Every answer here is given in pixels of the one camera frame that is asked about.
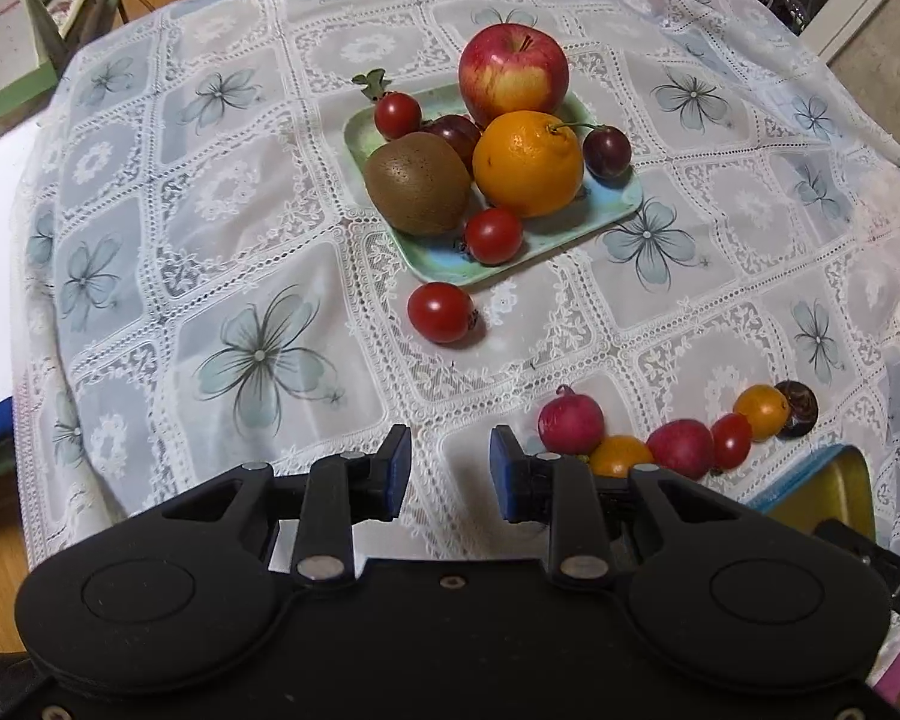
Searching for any brown kiwi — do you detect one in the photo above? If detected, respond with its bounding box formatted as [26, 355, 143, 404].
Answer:
[364, 132, 472, 236]

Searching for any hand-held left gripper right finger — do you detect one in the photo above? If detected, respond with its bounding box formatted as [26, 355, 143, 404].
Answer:
[489, 424, 758, 590]

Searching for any red apple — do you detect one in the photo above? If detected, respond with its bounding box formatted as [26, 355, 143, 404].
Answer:
[458, 24, 569, 128]

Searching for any white lace floral tablecloth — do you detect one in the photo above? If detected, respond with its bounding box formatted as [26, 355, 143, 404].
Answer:
[11, 0, 900, 578]

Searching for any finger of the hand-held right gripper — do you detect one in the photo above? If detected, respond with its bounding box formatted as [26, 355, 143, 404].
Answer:
[814, 519, 900, 586]

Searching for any red cherry tomato with calyx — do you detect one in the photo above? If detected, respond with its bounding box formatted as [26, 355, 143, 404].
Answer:
[352, 69, 423, 140]

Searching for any green ceramic plate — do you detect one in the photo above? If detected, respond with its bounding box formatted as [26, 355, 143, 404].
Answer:
[343, 84, 644, 292]

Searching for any orange cherry tomato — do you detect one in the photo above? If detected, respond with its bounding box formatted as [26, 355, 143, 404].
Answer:
[588, 435, 655, 478]
[733, 384, 790, 442]

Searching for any pink red plum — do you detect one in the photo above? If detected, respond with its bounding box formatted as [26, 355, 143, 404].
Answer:
[538, 384, 606, 455]

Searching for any orange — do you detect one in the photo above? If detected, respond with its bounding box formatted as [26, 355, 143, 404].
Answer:
[472, 111, 584, 218]

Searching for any gold metal tin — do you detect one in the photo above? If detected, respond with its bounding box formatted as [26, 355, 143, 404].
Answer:
[746, 444, 877, 542]

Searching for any dark wrinkled passion fruit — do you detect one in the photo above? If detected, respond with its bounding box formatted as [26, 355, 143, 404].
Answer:
[774, 381, 819, 439]

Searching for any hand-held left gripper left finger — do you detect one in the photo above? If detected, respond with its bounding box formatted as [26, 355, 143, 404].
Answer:
[161, 424, 413, 587]

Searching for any desk calendar with green base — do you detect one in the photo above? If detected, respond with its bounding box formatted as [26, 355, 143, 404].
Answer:
[0, 0, 62, 152]

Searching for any dark purple plum with stem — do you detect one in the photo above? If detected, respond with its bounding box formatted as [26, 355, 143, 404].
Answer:
[555, 120, 633, 181]

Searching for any stack of books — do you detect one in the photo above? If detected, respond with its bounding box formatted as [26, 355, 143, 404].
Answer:
[34, 0, 125, 42]

